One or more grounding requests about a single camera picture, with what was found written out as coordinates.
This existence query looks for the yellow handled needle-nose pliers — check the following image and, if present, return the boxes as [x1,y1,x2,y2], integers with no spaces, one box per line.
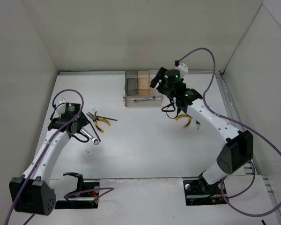
[87,112,111,133]

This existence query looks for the silver combination wrench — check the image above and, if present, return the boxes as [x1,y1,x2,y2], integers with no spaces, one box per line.
[134,96,156,103]

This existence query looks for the silver ratchet wrench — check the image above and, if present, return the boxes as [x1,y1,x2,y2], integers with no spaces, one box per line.
[81,128,100,145]

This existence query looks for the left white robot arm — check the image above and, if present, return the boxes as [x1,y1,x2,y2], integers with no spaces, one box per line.
[9,103,89,216]

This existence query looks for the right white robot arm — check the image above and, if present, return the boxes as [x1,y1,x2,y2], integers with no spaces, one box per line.
[150,66,253,193]

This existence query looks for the clear small plastic bin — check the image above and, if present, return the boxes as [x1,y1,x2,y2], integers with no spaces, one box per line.
[149,72,163,96]

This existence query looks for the amber plastic bin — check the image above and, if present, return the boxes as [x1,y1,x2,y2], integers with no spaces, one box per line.
[137,70,150,96]

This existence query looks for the dark hex key on table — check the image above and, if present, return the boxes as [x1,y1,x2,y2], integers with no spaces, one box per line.
[101,117,118,121]

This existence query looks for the clear long plastic bin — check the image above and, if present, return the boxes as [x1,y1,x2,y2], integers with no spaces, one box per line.
[124,90,163,107]

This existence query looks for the grey smoked plastic bin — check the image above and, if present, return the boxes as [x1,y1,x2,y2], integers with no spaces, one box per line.
[125,70,138,96]

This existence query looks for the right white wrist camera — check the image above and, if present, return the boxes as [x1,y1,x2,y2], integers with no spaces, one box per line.
[174,60,188,78]

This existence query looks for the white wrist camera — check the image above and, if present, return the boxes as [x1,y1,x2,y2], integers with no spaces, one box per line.
[174,60,188,78]
[53,98,67,114]

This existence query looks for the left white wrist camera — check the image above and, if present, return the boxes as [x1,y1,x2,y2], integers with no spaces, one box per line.
[53,98,67,114]

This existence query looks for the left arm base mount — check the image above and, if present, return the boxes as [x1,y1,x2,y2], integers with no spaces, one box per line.
[55,172,100,210]

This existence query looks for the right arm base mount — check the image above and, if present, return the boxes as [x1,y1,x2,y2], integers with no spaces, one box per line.
[183,179,226,206]

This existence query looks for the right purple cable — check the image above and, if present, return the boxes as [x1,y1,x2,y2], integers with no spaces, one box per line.
[175,48,281,216]

